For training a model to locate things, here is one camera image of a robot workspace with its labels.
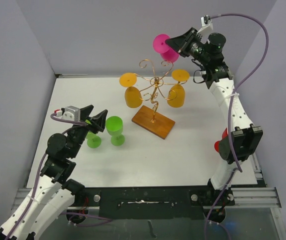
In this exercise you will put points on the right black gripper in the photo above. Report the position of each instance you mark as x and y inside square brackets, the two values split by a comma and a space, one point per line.
[177, 43]

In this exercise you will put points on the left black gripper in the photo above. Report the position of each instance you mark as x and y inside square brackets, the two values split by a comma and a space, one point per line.
[97, 121]

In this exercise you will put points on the pink wine glass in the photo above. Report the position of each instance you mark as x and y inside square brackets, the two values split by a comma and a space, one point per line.
[166, 52]

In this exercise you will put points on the green wine glass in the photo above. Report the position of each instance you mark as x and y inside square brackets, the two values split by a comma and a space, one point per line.
[114, 127]
[93, 140]

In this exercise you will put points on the orange wine glass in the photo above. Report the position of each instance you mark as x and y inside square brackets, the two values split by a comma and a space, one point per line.
[132, 95]
[176, 95]

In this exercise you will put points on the red wine glass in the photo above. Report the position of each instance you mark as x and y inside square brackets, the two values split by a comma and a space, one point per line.
[217, 143]

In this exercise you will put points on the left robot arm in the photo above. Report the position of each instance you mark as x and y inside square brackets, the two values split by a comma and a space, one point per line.
[53, 190]

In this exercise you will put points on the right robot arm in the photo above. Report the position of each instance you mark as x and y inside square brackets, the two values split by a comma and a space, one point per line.
[214, 67]

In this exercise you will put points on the wooden rack base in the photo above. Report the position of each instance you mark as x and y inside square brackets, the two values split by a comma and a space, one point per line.
[153, 122]

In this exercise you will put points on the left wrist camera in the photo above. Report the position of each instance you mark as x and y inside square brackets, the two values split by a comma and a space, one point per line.
[69, 114]

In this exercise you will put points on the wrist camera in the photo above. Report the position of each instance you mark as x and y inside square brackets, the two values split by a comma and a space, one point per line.
[69, 114]
[206, 26]

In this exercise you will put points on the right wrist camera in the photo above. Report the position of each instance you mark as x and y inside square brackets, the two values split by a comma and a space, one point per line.
[206, 26]

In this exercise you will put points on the gold wire glass rack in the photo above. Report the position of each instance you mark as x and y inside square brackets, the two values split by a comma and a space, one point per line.
[151, 92]

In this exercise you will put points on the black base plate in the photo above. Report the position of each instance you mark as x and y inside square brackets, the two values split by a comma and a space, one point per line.
[153, 203]

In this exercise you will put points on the aluminium frame rail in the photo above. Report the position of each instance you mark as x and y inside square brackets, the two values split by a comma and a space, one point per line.
[258, 190]

